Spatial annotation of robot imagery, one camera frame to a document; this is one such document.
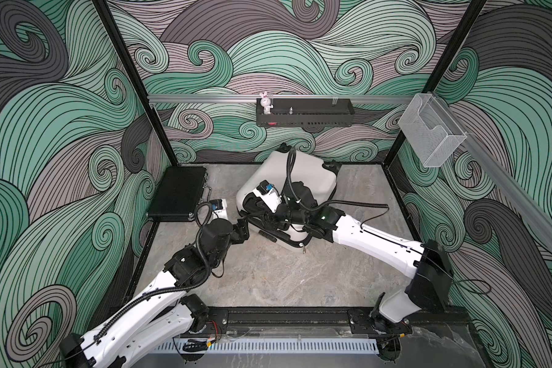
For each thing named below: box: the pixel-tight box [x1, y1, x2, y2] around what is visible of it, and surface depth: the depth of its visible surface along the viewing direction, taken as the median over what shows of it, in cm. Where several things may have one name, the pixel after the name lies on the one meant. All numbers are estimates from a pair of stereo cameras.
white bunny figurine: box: [259, 91, 274, 115], surface depth 90 cm
